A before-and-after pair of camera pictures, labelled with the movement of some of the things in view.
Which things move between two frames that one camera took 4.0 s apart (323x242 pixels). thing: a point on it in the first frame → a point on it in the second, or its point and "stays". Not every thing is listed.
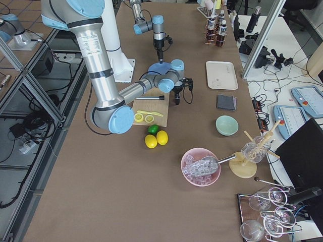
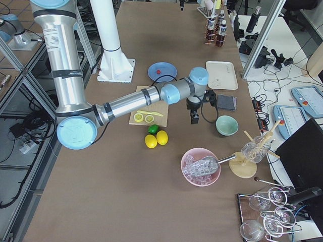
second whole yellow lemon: x=151 y=141 stays
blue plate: x=159 y=68 stays
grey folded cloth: x=226 y=102 stays
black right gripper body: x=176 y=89 → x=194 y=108
